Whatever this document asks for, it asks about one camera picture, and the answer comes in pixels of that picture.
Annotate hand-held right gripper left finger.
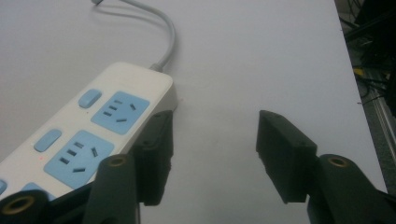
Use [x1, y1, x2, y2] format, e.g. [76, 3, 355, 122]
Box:
[83, 109, 175, 224]

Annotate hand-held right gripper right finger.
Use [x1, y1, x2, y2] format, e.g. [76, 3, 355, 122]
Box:
[255, 109, 396, 224]

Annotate white and blue power strip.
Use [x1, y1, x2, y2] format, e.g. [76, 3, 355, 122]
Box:
[0, 61, 178, 202]

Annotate aluminium frame rail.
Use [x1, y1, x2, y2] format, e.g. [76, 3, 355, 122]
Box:
[362, 69, 396, 175]

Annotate grey power strip cable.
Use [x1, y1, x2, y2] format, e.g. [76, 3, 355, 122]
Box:
[92, 0, 177, 73]

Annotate black cables bundle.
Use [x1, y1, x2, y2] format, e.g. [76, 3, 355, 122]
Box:
[337, 0, 396, 116]

